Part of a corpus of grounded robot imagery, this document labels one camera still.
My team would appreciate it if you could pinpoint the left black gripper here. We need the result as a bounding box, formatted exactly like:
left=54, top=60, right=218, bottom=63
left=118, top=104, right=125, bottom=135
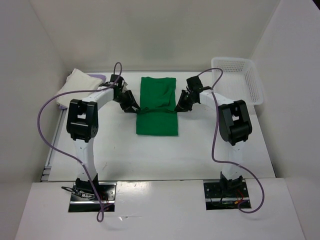
left=113, top=89, right=141, bottom=114

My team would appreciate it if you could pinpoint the green t shirt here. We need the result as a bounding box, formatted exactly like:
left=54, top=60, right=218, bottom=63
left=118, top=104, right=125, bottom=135
left=136, top=77, right=179, bottom=137

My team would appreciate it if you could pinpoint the purple t shirt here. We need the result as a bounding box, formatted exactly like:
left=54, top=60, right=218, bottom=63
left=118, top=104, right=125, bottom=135
left=57, top=73, right=112, bottom=110

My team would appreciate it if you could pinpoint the white t shirt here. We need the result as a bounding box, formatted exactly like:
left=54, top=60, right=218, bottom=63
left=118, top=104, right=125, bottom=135
left=54, top=68, right=104, bottom=108

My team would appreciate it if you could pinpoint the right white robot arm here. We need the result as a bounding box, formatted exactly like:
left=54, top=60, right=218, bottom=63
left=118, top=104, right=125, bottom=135
left=174, top=76, right=253, bottom=197

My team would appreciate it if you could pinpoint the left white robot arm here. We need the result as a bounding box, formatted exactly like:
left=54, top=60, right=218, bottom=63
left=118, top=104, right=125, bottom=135
left=66, top=74, right=140, bottom=200

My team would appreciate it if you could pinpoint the white plastic basket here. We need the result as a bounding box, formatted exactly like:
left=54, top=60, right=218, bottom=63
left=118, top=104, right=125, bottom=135
left=211, top=57, right=264, bottom=106

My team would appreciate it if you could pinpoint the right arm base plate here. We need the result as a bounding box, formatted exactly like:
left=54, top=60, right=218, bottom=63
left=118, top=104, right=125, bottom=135
left=203, top=180, right=251, bottom=211

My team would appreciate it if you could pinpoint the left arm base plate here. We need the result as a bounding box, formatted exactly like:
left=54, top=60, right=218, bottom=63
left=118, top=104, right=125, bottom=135
left=62, top=182, right=117, bottom=213

